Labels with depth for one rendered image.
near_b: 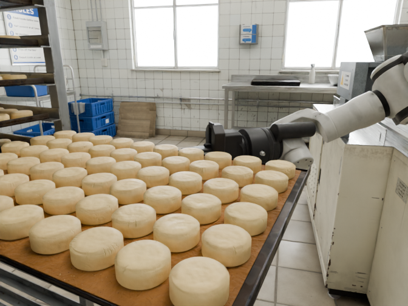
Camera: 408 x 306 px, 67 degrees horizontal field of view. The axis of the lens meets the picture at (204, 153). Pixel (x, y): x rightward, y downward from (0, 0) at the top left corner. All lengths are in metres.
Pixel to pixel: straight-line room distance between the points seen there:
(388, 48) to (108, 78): 4.52
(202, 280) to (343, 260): 1.47
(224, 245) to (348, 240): 1.38
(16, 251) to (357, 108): 0.66
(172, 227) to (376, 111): 0.54
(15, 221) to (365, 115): 0.66
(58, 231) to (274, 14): 4.46
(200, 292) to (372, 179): 1.34
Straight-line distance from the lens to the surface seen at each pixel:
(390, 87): 0.75
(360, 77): 1.43
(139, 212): 0.37
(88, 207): 0.39
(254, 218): 0.35
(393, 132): 1.55
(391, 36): 1.49
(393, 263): 1.49
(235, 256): 0.30
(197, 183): 0.45
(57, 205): 0.42
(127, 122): 5.08
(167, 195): 0.40
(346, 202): 1.56
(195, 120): 4.90
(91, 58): 5.57
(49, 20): 0.89
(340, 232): 1.63
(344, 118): 0.74
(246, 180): 0.48
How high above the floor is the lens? 1.19
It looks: 17 degrees down
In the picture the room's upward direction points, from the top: straight up
